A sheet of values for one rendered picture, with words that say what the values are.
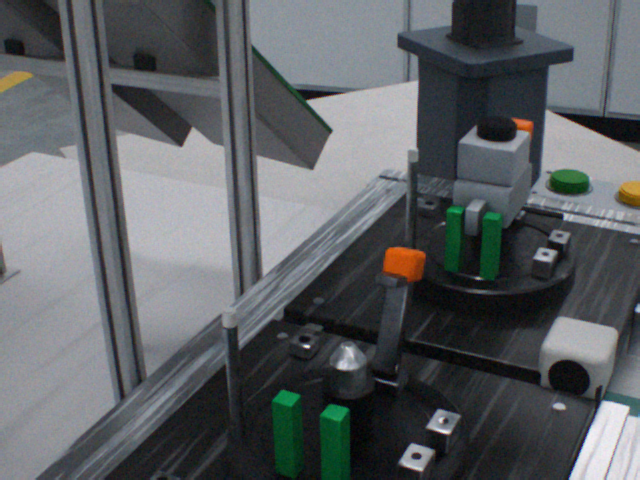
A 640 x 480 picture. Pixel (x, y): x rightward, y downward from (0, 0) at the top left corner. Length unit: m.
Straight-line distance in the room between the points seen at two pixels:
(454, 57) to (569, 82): 2.80
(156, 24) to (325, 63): 3.26
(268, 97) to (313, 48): 3.14
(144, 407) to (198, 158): 0.70
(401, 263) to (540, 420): 0.13
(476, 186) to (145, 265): 0.44
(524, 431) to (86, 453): 0.27
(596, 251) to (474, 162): 0.16
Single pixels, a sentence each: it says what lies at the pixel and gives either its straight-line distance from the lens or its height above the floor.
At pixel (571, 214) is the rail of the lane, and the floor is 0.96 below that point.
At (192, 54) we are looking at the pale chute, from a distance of 0.74.
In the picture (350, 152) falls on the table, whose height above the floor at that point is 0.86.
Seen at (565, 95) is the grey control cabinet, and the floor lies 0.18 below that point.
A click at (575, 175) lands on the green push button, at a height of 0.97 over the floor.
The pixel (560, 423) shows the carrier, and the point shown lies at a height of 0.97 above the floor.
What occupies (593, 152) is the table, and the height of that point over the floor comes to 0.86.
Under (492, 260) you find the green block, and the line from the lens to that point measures 0.70.
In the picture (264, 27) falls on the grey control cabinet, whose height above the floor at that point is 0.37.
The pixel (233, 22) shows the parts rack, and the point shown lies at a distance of 0.72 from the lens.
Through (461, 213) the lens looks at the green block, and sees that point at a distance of 0.69.
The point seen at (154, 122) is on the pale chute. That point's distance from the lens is 0.93.
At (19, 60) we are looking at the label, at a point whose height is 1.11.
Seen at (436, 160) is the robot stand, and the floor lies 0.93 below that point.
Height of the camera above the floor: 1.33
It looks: 27 degrees down
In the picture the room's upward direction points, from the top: 1 degrees counter-clockwise
